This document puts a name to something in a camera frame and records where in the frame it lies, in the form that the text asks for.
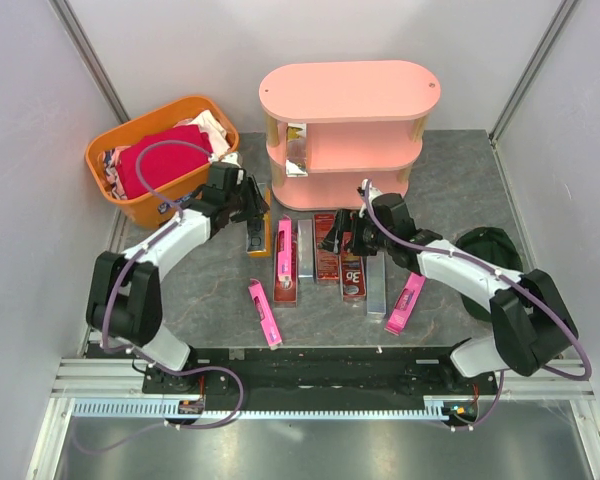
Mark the orange R.O toothpaste box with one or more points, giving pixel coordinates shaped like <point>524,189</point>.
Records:
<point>259,237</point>

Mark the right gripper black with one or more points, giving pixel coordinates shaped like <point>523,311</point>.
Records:
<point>344,222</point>

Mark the white and patterned cloths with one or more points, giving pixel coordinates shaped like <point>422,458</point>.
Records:
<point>206,123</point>

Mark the red 3D toothpaste box left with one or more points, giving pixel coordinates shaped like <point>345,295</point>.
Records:
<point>286,295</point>

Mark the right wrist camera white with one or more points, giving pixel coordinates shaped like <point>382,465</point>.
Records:
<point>368,193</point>

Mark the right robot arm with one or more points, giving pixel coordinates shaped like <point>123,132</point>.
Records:
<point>529,319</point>

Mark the dark red toothpaste box middle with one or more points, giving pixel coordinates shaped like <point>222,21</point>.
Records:
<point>326,263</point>

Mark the silver toothpaste box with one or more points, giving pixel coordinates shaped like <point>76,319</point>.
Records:
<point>305,246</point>
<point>376,286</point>

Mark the silver toothpaste box left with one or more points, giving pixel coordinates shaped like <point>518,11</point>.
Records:
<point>305,246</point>

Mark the pink three-tier shelf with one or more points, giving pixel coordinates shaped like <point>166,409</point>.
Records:
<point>365,120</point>

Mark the pink toothpaste box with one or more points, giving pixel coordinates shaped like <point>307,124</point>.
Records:
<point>284,252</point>
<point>267,320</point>
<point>405,304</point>

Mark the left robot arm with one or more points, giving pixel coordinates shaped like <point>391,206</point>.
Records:
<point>125,300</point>

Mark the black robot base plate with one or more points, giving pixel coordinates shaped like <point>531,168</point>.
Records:
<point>411,371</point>

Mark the red 3D toothpaste box right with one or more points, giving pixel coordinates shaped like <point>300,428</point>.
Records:
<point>352,276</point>

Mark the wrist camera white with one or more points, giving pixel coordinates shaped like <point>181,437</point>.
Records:
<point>233,158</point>
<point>368,193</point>

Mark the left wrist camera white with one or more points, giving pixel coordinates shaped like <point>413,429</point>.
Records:
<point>233,158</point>

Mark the red folded cloth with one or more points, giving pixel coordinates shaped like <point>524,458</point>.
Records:
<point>164,163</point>

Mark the red 3d toothpaste box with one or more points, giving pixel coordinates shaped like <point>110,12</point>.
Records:
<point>352,276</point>
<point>286,295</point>

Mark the grey slotted cable duct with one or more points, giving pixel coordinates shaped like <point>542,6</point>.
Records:
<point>173,409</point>

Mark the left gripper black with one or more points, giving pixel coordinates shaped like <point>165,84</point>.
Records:
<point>257,206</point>

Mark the silver toothpaste box right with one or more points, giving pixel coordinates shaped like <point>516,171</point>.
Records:
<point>376,286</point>

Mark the dark green baseball cap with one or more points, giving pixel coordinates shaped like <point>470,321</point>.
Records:
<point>492,245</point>

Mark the orange plastic basket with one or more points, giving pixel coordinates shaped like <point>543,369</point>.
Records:
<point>147,210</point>

